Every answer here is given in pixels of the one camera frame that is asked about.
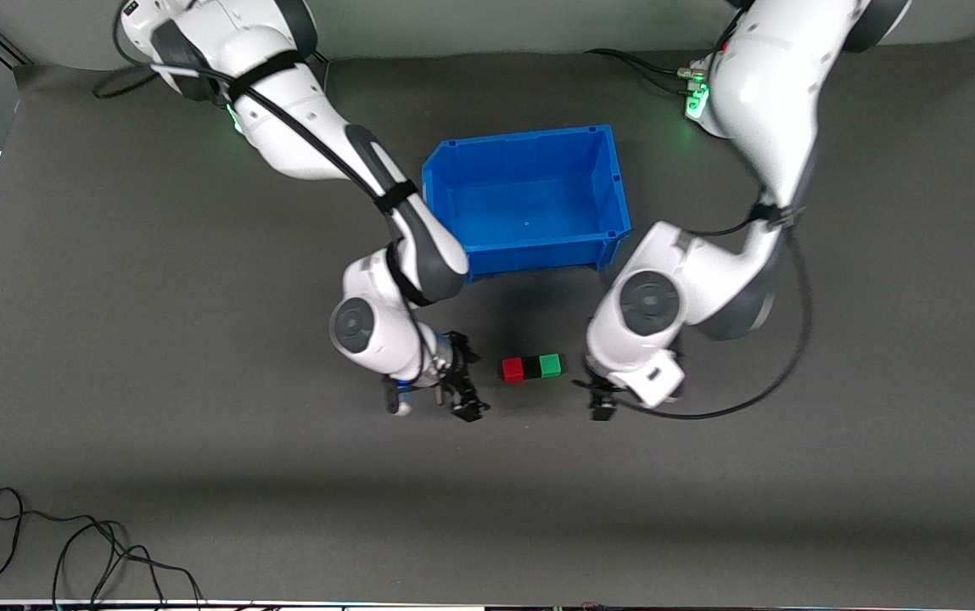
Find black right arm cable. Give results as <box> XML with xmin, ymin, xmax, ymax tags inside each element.
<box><xmin>92</xmin><ymin>0</ymin><xmax>441</xmax><ymax>408</ymax></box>

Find dark grey table mat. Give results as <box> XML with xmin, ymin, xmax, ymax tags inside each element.
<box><xmin>0</xmin><ymin>32</ymin><xmax>975</xmax><ymax>608</ymax></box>

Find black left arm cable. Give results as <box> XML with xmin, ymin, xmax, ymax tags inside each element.
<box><xmin>570</xmin><ymin>199</ymin><xmax>816</xmax><ymax>423</ymax></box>

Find black left arm base cables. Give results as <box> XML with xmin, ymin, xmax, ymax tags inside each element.
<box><xmin>584</xmin><ymin>17</ymin><xmax>739</xmax><ymax>96</ymax></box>

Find blue plastic storage bin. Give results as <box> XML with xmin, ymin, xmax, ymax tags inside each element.
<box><xmin>421</xmin><ymin>124</ymin><xmax>634</xmax><ymax>284</ymax></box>

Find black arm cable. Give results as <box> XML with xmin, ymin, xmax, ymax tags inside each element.
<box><xmin>570</xmin><ymin>199</ymin><xmax>816</xmax><ymax>423</ymax></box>
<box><xmin>92</xmin><ymin>0</ymin><xmax>441</xmax><ymax>408</ymax></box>

